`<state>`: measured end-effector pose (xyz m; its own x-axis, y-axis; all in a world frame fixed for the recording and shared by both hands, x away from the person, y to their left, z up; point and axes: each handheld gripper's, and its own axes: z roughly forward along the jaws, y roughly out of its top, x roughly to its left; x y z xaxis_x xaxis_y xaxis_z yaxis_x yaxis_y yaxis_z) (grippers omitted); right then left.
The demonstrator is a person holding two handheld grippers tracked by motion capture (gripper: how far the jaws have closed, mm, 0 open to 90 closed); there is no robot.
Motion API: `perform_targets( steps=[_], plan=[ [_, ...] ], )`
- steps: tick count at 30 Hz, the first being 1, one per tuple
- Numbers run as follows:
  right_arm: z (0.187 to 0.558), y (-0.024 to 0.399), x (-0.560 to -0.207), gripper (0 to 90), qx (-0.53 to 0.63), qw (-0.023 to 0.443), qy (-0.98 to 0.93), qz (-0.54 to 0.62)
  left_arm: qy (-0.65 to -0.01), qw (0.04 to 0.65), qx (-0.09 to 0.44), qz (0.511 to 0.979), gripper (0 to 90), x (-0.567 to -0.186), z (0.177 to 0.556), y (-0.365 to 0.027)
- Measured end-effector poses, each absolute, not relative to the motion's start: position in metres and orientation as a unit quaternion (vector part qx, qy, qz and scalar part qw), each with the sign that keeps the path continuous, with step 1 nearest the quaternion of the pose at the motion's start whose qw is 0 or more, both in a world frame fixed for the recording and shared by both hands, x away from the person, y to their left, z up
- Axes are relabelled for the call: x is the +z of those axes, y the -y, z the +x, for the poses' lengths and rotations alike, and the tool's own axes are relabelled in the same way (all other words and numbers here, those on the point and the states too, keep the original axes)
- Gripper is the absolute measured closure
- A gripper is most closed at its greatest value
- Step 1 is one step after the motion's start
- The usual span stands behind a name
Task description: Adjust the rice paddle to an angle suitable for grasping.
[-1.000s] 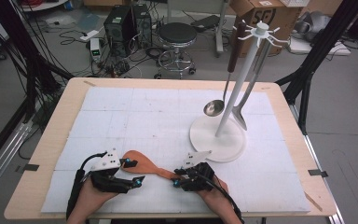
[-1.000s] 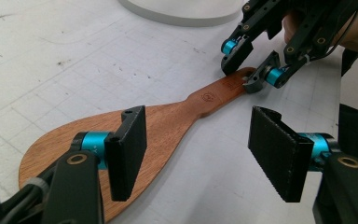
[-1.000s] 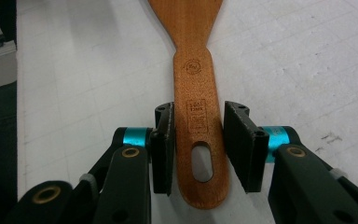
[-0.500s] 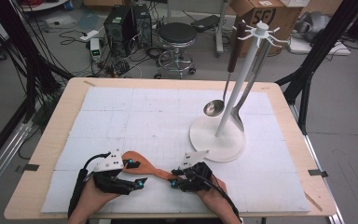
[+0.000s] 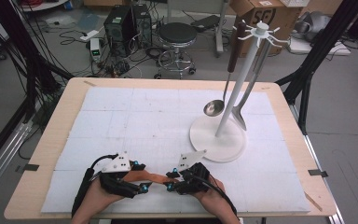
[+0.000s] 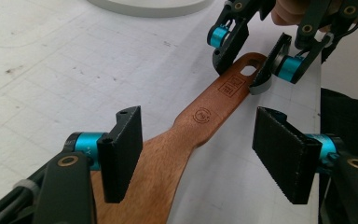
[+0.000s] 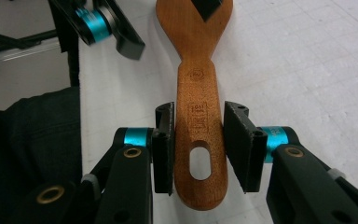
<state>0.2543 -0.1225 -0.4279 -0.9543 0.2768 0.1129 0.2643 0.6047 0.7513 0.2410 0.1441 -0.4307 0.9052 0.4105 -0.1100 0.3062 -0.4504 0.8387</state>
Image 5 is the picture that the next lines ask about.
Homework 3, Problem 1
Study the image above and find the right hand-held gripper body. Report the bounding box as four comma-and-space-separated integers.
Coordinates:
175, 149, 213, 196

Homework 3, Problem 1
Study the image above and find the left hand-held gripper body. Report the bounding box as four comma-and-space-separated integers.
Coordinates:
99, 151, 144, 200

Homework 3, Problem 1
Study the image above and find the wooden rice spatula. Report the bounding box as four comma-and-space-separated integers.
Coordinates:
122, 169, 175, 185

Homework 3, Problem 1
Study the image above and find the white utensil rack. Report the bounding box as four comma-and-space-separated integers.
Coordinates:
188, 20, 290, 163

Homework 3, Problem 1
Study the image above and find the steel ladle with brown handle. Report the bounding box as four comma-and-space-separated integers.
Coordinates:
202, 21, 247, 118

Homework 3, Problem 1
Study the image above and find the steel turner spatula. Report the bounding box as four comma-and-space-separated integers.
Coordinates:
231, 38, 274, 132

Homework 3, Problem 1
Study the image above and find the person's left hand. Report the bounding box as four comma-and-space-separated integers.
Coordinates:
74, 178, 125, 217

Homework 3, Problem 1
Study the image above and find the person's right hand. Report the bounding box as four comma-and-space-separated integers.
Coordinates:
198, 175, 228, 217

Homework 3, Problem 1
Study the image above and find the white foam mat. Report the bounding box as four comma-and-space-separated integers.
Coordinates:
40, 86, 312, 215

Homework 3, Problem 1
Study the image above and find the black tape strip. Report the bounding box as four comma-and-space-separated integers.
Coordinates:
307, 168, 329, 178
14, 163, 40, 174

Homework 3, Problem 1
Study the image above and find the thin wooden stick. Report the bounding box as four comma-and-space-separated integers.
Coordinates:
304, 191, 324, 213

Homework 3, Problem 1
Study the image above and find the white device with green display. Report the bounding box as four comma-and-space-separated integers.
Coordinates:
89, 37, 103, 63

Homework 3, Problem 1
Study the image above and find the black round stool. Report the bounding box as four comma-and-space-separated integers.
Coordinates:
154, 21, 199, 80

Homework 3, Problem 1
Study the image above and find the large black computer tower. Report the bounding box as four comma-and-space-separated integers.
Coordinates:
103, 5, 137, 58

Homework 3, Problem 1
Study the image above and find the white power strip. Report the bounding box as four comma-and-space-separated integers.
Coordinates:
79, 29, 101, 43

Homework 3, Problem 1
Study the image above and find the narrow black computer tower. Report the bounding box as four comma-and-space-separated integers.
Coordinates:
131, 3, 153, 49

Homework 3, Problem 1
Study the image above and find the grey desk leg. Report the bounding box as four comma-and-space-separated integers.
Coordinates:
167, 0, 231, 59

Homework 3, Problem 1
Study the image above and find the black flat case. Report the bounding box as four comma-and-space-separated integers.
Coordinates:
189, 14, 221, 33

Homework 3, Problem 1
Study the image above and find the white flat board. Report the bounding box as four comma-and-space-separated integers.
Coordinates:
287, 36, 352, 57

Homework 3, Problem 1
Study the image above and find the white round table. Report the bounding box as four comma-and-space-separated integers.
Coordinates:
20, 0, 69, 13

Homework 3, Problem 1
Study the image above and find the cardboard box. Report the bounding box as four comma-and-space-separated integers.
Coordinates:
228, 0, 304, 58

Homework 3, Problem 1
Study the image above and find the grey bag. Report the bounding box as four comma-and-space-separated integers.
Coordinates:
293, 10, 334, 43

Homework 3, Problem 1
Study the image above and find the white keyboard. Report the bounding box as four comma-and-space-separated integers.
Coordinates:
279, 0, 310, 8

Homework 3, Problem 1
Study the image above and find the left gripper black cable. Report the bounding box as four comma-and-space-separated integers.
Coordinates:
71, 153, 119, 218

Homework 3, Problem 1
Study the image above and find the aluminium rail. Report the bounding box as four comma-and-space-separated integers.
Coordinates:
0, 119, 35, 203
288, 104, 346, 224

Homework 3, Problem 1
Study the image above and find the black frame stand with cables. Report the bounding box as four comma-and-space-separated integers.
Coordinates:
0, 0, 75, 125

